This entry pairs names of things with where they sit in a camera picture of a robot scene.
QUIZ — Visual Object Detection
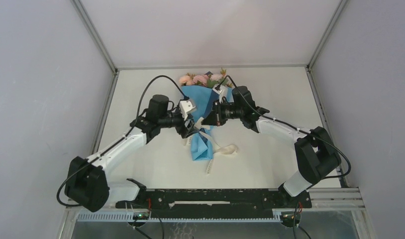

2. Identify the right black cable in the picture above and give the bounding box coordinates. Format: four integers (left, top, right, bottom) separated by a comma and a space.
219, 75, 352, 239

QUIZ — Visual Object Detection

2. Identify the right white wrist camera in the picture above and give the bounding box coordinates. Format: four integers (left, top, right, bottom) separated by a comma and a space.
212, 84, 228, 103

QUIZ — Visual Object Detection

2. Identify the cream ribbon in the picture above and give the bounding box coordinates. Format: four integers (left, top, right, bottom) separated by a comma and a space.
182, 117, 238, 175

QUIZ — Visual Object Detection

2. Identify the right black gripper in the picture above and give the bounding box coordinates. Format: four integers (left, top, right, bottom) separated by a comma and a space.
202, 98, 244, 126

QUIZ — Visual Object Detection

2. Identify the white cable duct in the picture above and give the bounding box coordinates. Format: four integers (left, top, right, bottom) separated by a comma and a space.
77, 211, 283, 223

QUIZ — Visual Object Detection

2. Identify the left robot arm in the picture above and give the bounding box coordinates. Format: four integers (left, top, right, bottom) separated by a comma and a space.
57, 95, 197, 212

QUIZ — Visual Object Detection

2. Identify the pale pink fake flower stem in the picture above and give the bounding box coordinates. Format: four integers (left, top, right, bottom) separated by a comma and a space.
206, 68, 233, 88

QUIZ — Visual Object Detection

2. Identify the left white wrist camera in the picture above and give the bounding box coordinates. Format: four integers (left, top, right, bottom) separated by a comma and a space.
179, 100, 197, 121

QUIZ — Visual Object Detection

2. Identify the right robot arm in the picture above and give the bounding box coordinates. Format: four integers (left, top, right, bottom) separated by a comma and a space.
202, 85, 341, 207

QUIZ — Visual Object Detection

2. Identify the left black cable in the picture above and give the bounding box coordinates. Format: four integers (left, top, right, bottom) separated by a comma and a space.
56, 75, 190, 209

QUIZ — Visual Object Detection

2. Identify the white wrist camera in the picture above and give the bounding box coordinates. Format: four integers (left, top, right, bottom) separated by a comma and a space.
179, 100, 197, 121
212, 84, 228, 103

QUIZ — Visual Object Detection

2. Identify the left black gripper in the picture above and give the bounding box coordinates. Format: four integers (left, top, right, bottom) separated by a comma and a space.
158, 107, 199, 138

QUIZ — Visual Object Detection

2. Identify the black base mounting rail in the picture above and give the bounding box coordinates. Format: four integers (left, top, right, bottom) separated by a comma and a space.
115, 188, 312, 219

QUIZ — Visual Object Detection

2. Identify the black cable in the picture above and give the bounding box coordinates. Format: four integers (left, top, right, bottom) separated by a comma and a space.
56, 75, 190, 209
219, 75, 352, 239

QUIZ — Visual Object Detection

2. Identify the blue wrapping paper sheet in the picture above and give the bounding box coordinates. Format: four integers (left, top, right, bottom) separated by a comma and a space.
179, 72, 237, 161

